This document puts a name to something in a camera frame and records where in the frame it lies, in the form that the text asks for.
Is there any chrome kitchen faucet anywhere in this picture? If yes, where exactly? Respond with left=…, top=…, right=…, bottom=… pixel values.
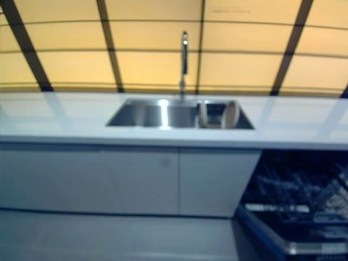
left=178, top=30, right=190, bottom=102

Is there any dishwasher rack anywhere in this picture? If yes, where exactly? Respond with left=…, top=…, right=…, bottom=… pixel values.
left=244, top=157, right=348, bottom=223

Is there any large beige plate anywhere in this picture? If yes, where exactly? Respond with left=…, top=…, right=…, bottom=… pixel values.
left=221, top=100, right=240, bottom=129

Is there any open dishwasher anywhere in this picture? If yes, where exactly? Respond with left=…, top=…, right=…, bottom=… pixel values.
left=235, top=148, right=348, bottom=261

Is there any dishwasher door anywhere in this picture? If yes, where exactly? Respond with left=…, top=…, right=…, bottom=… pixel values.
left=235, top=203, right=348, bottom=261

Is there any stainless steel kitchen sink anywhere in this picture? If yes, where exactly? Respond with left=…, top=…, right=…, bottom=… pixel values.
left=105, top=97, right=256, bottom=131

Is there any small beige plate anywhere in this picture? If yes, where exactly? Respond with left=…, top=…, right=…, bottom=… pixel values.
left=198, top=102, right=209, bottom=128

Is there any white cabinet door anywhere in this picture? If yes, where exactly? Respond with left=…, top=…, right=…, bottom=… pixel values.
left=0, top=142, right=181, bottom=216
left=177, top=146, right=262, bottom=218

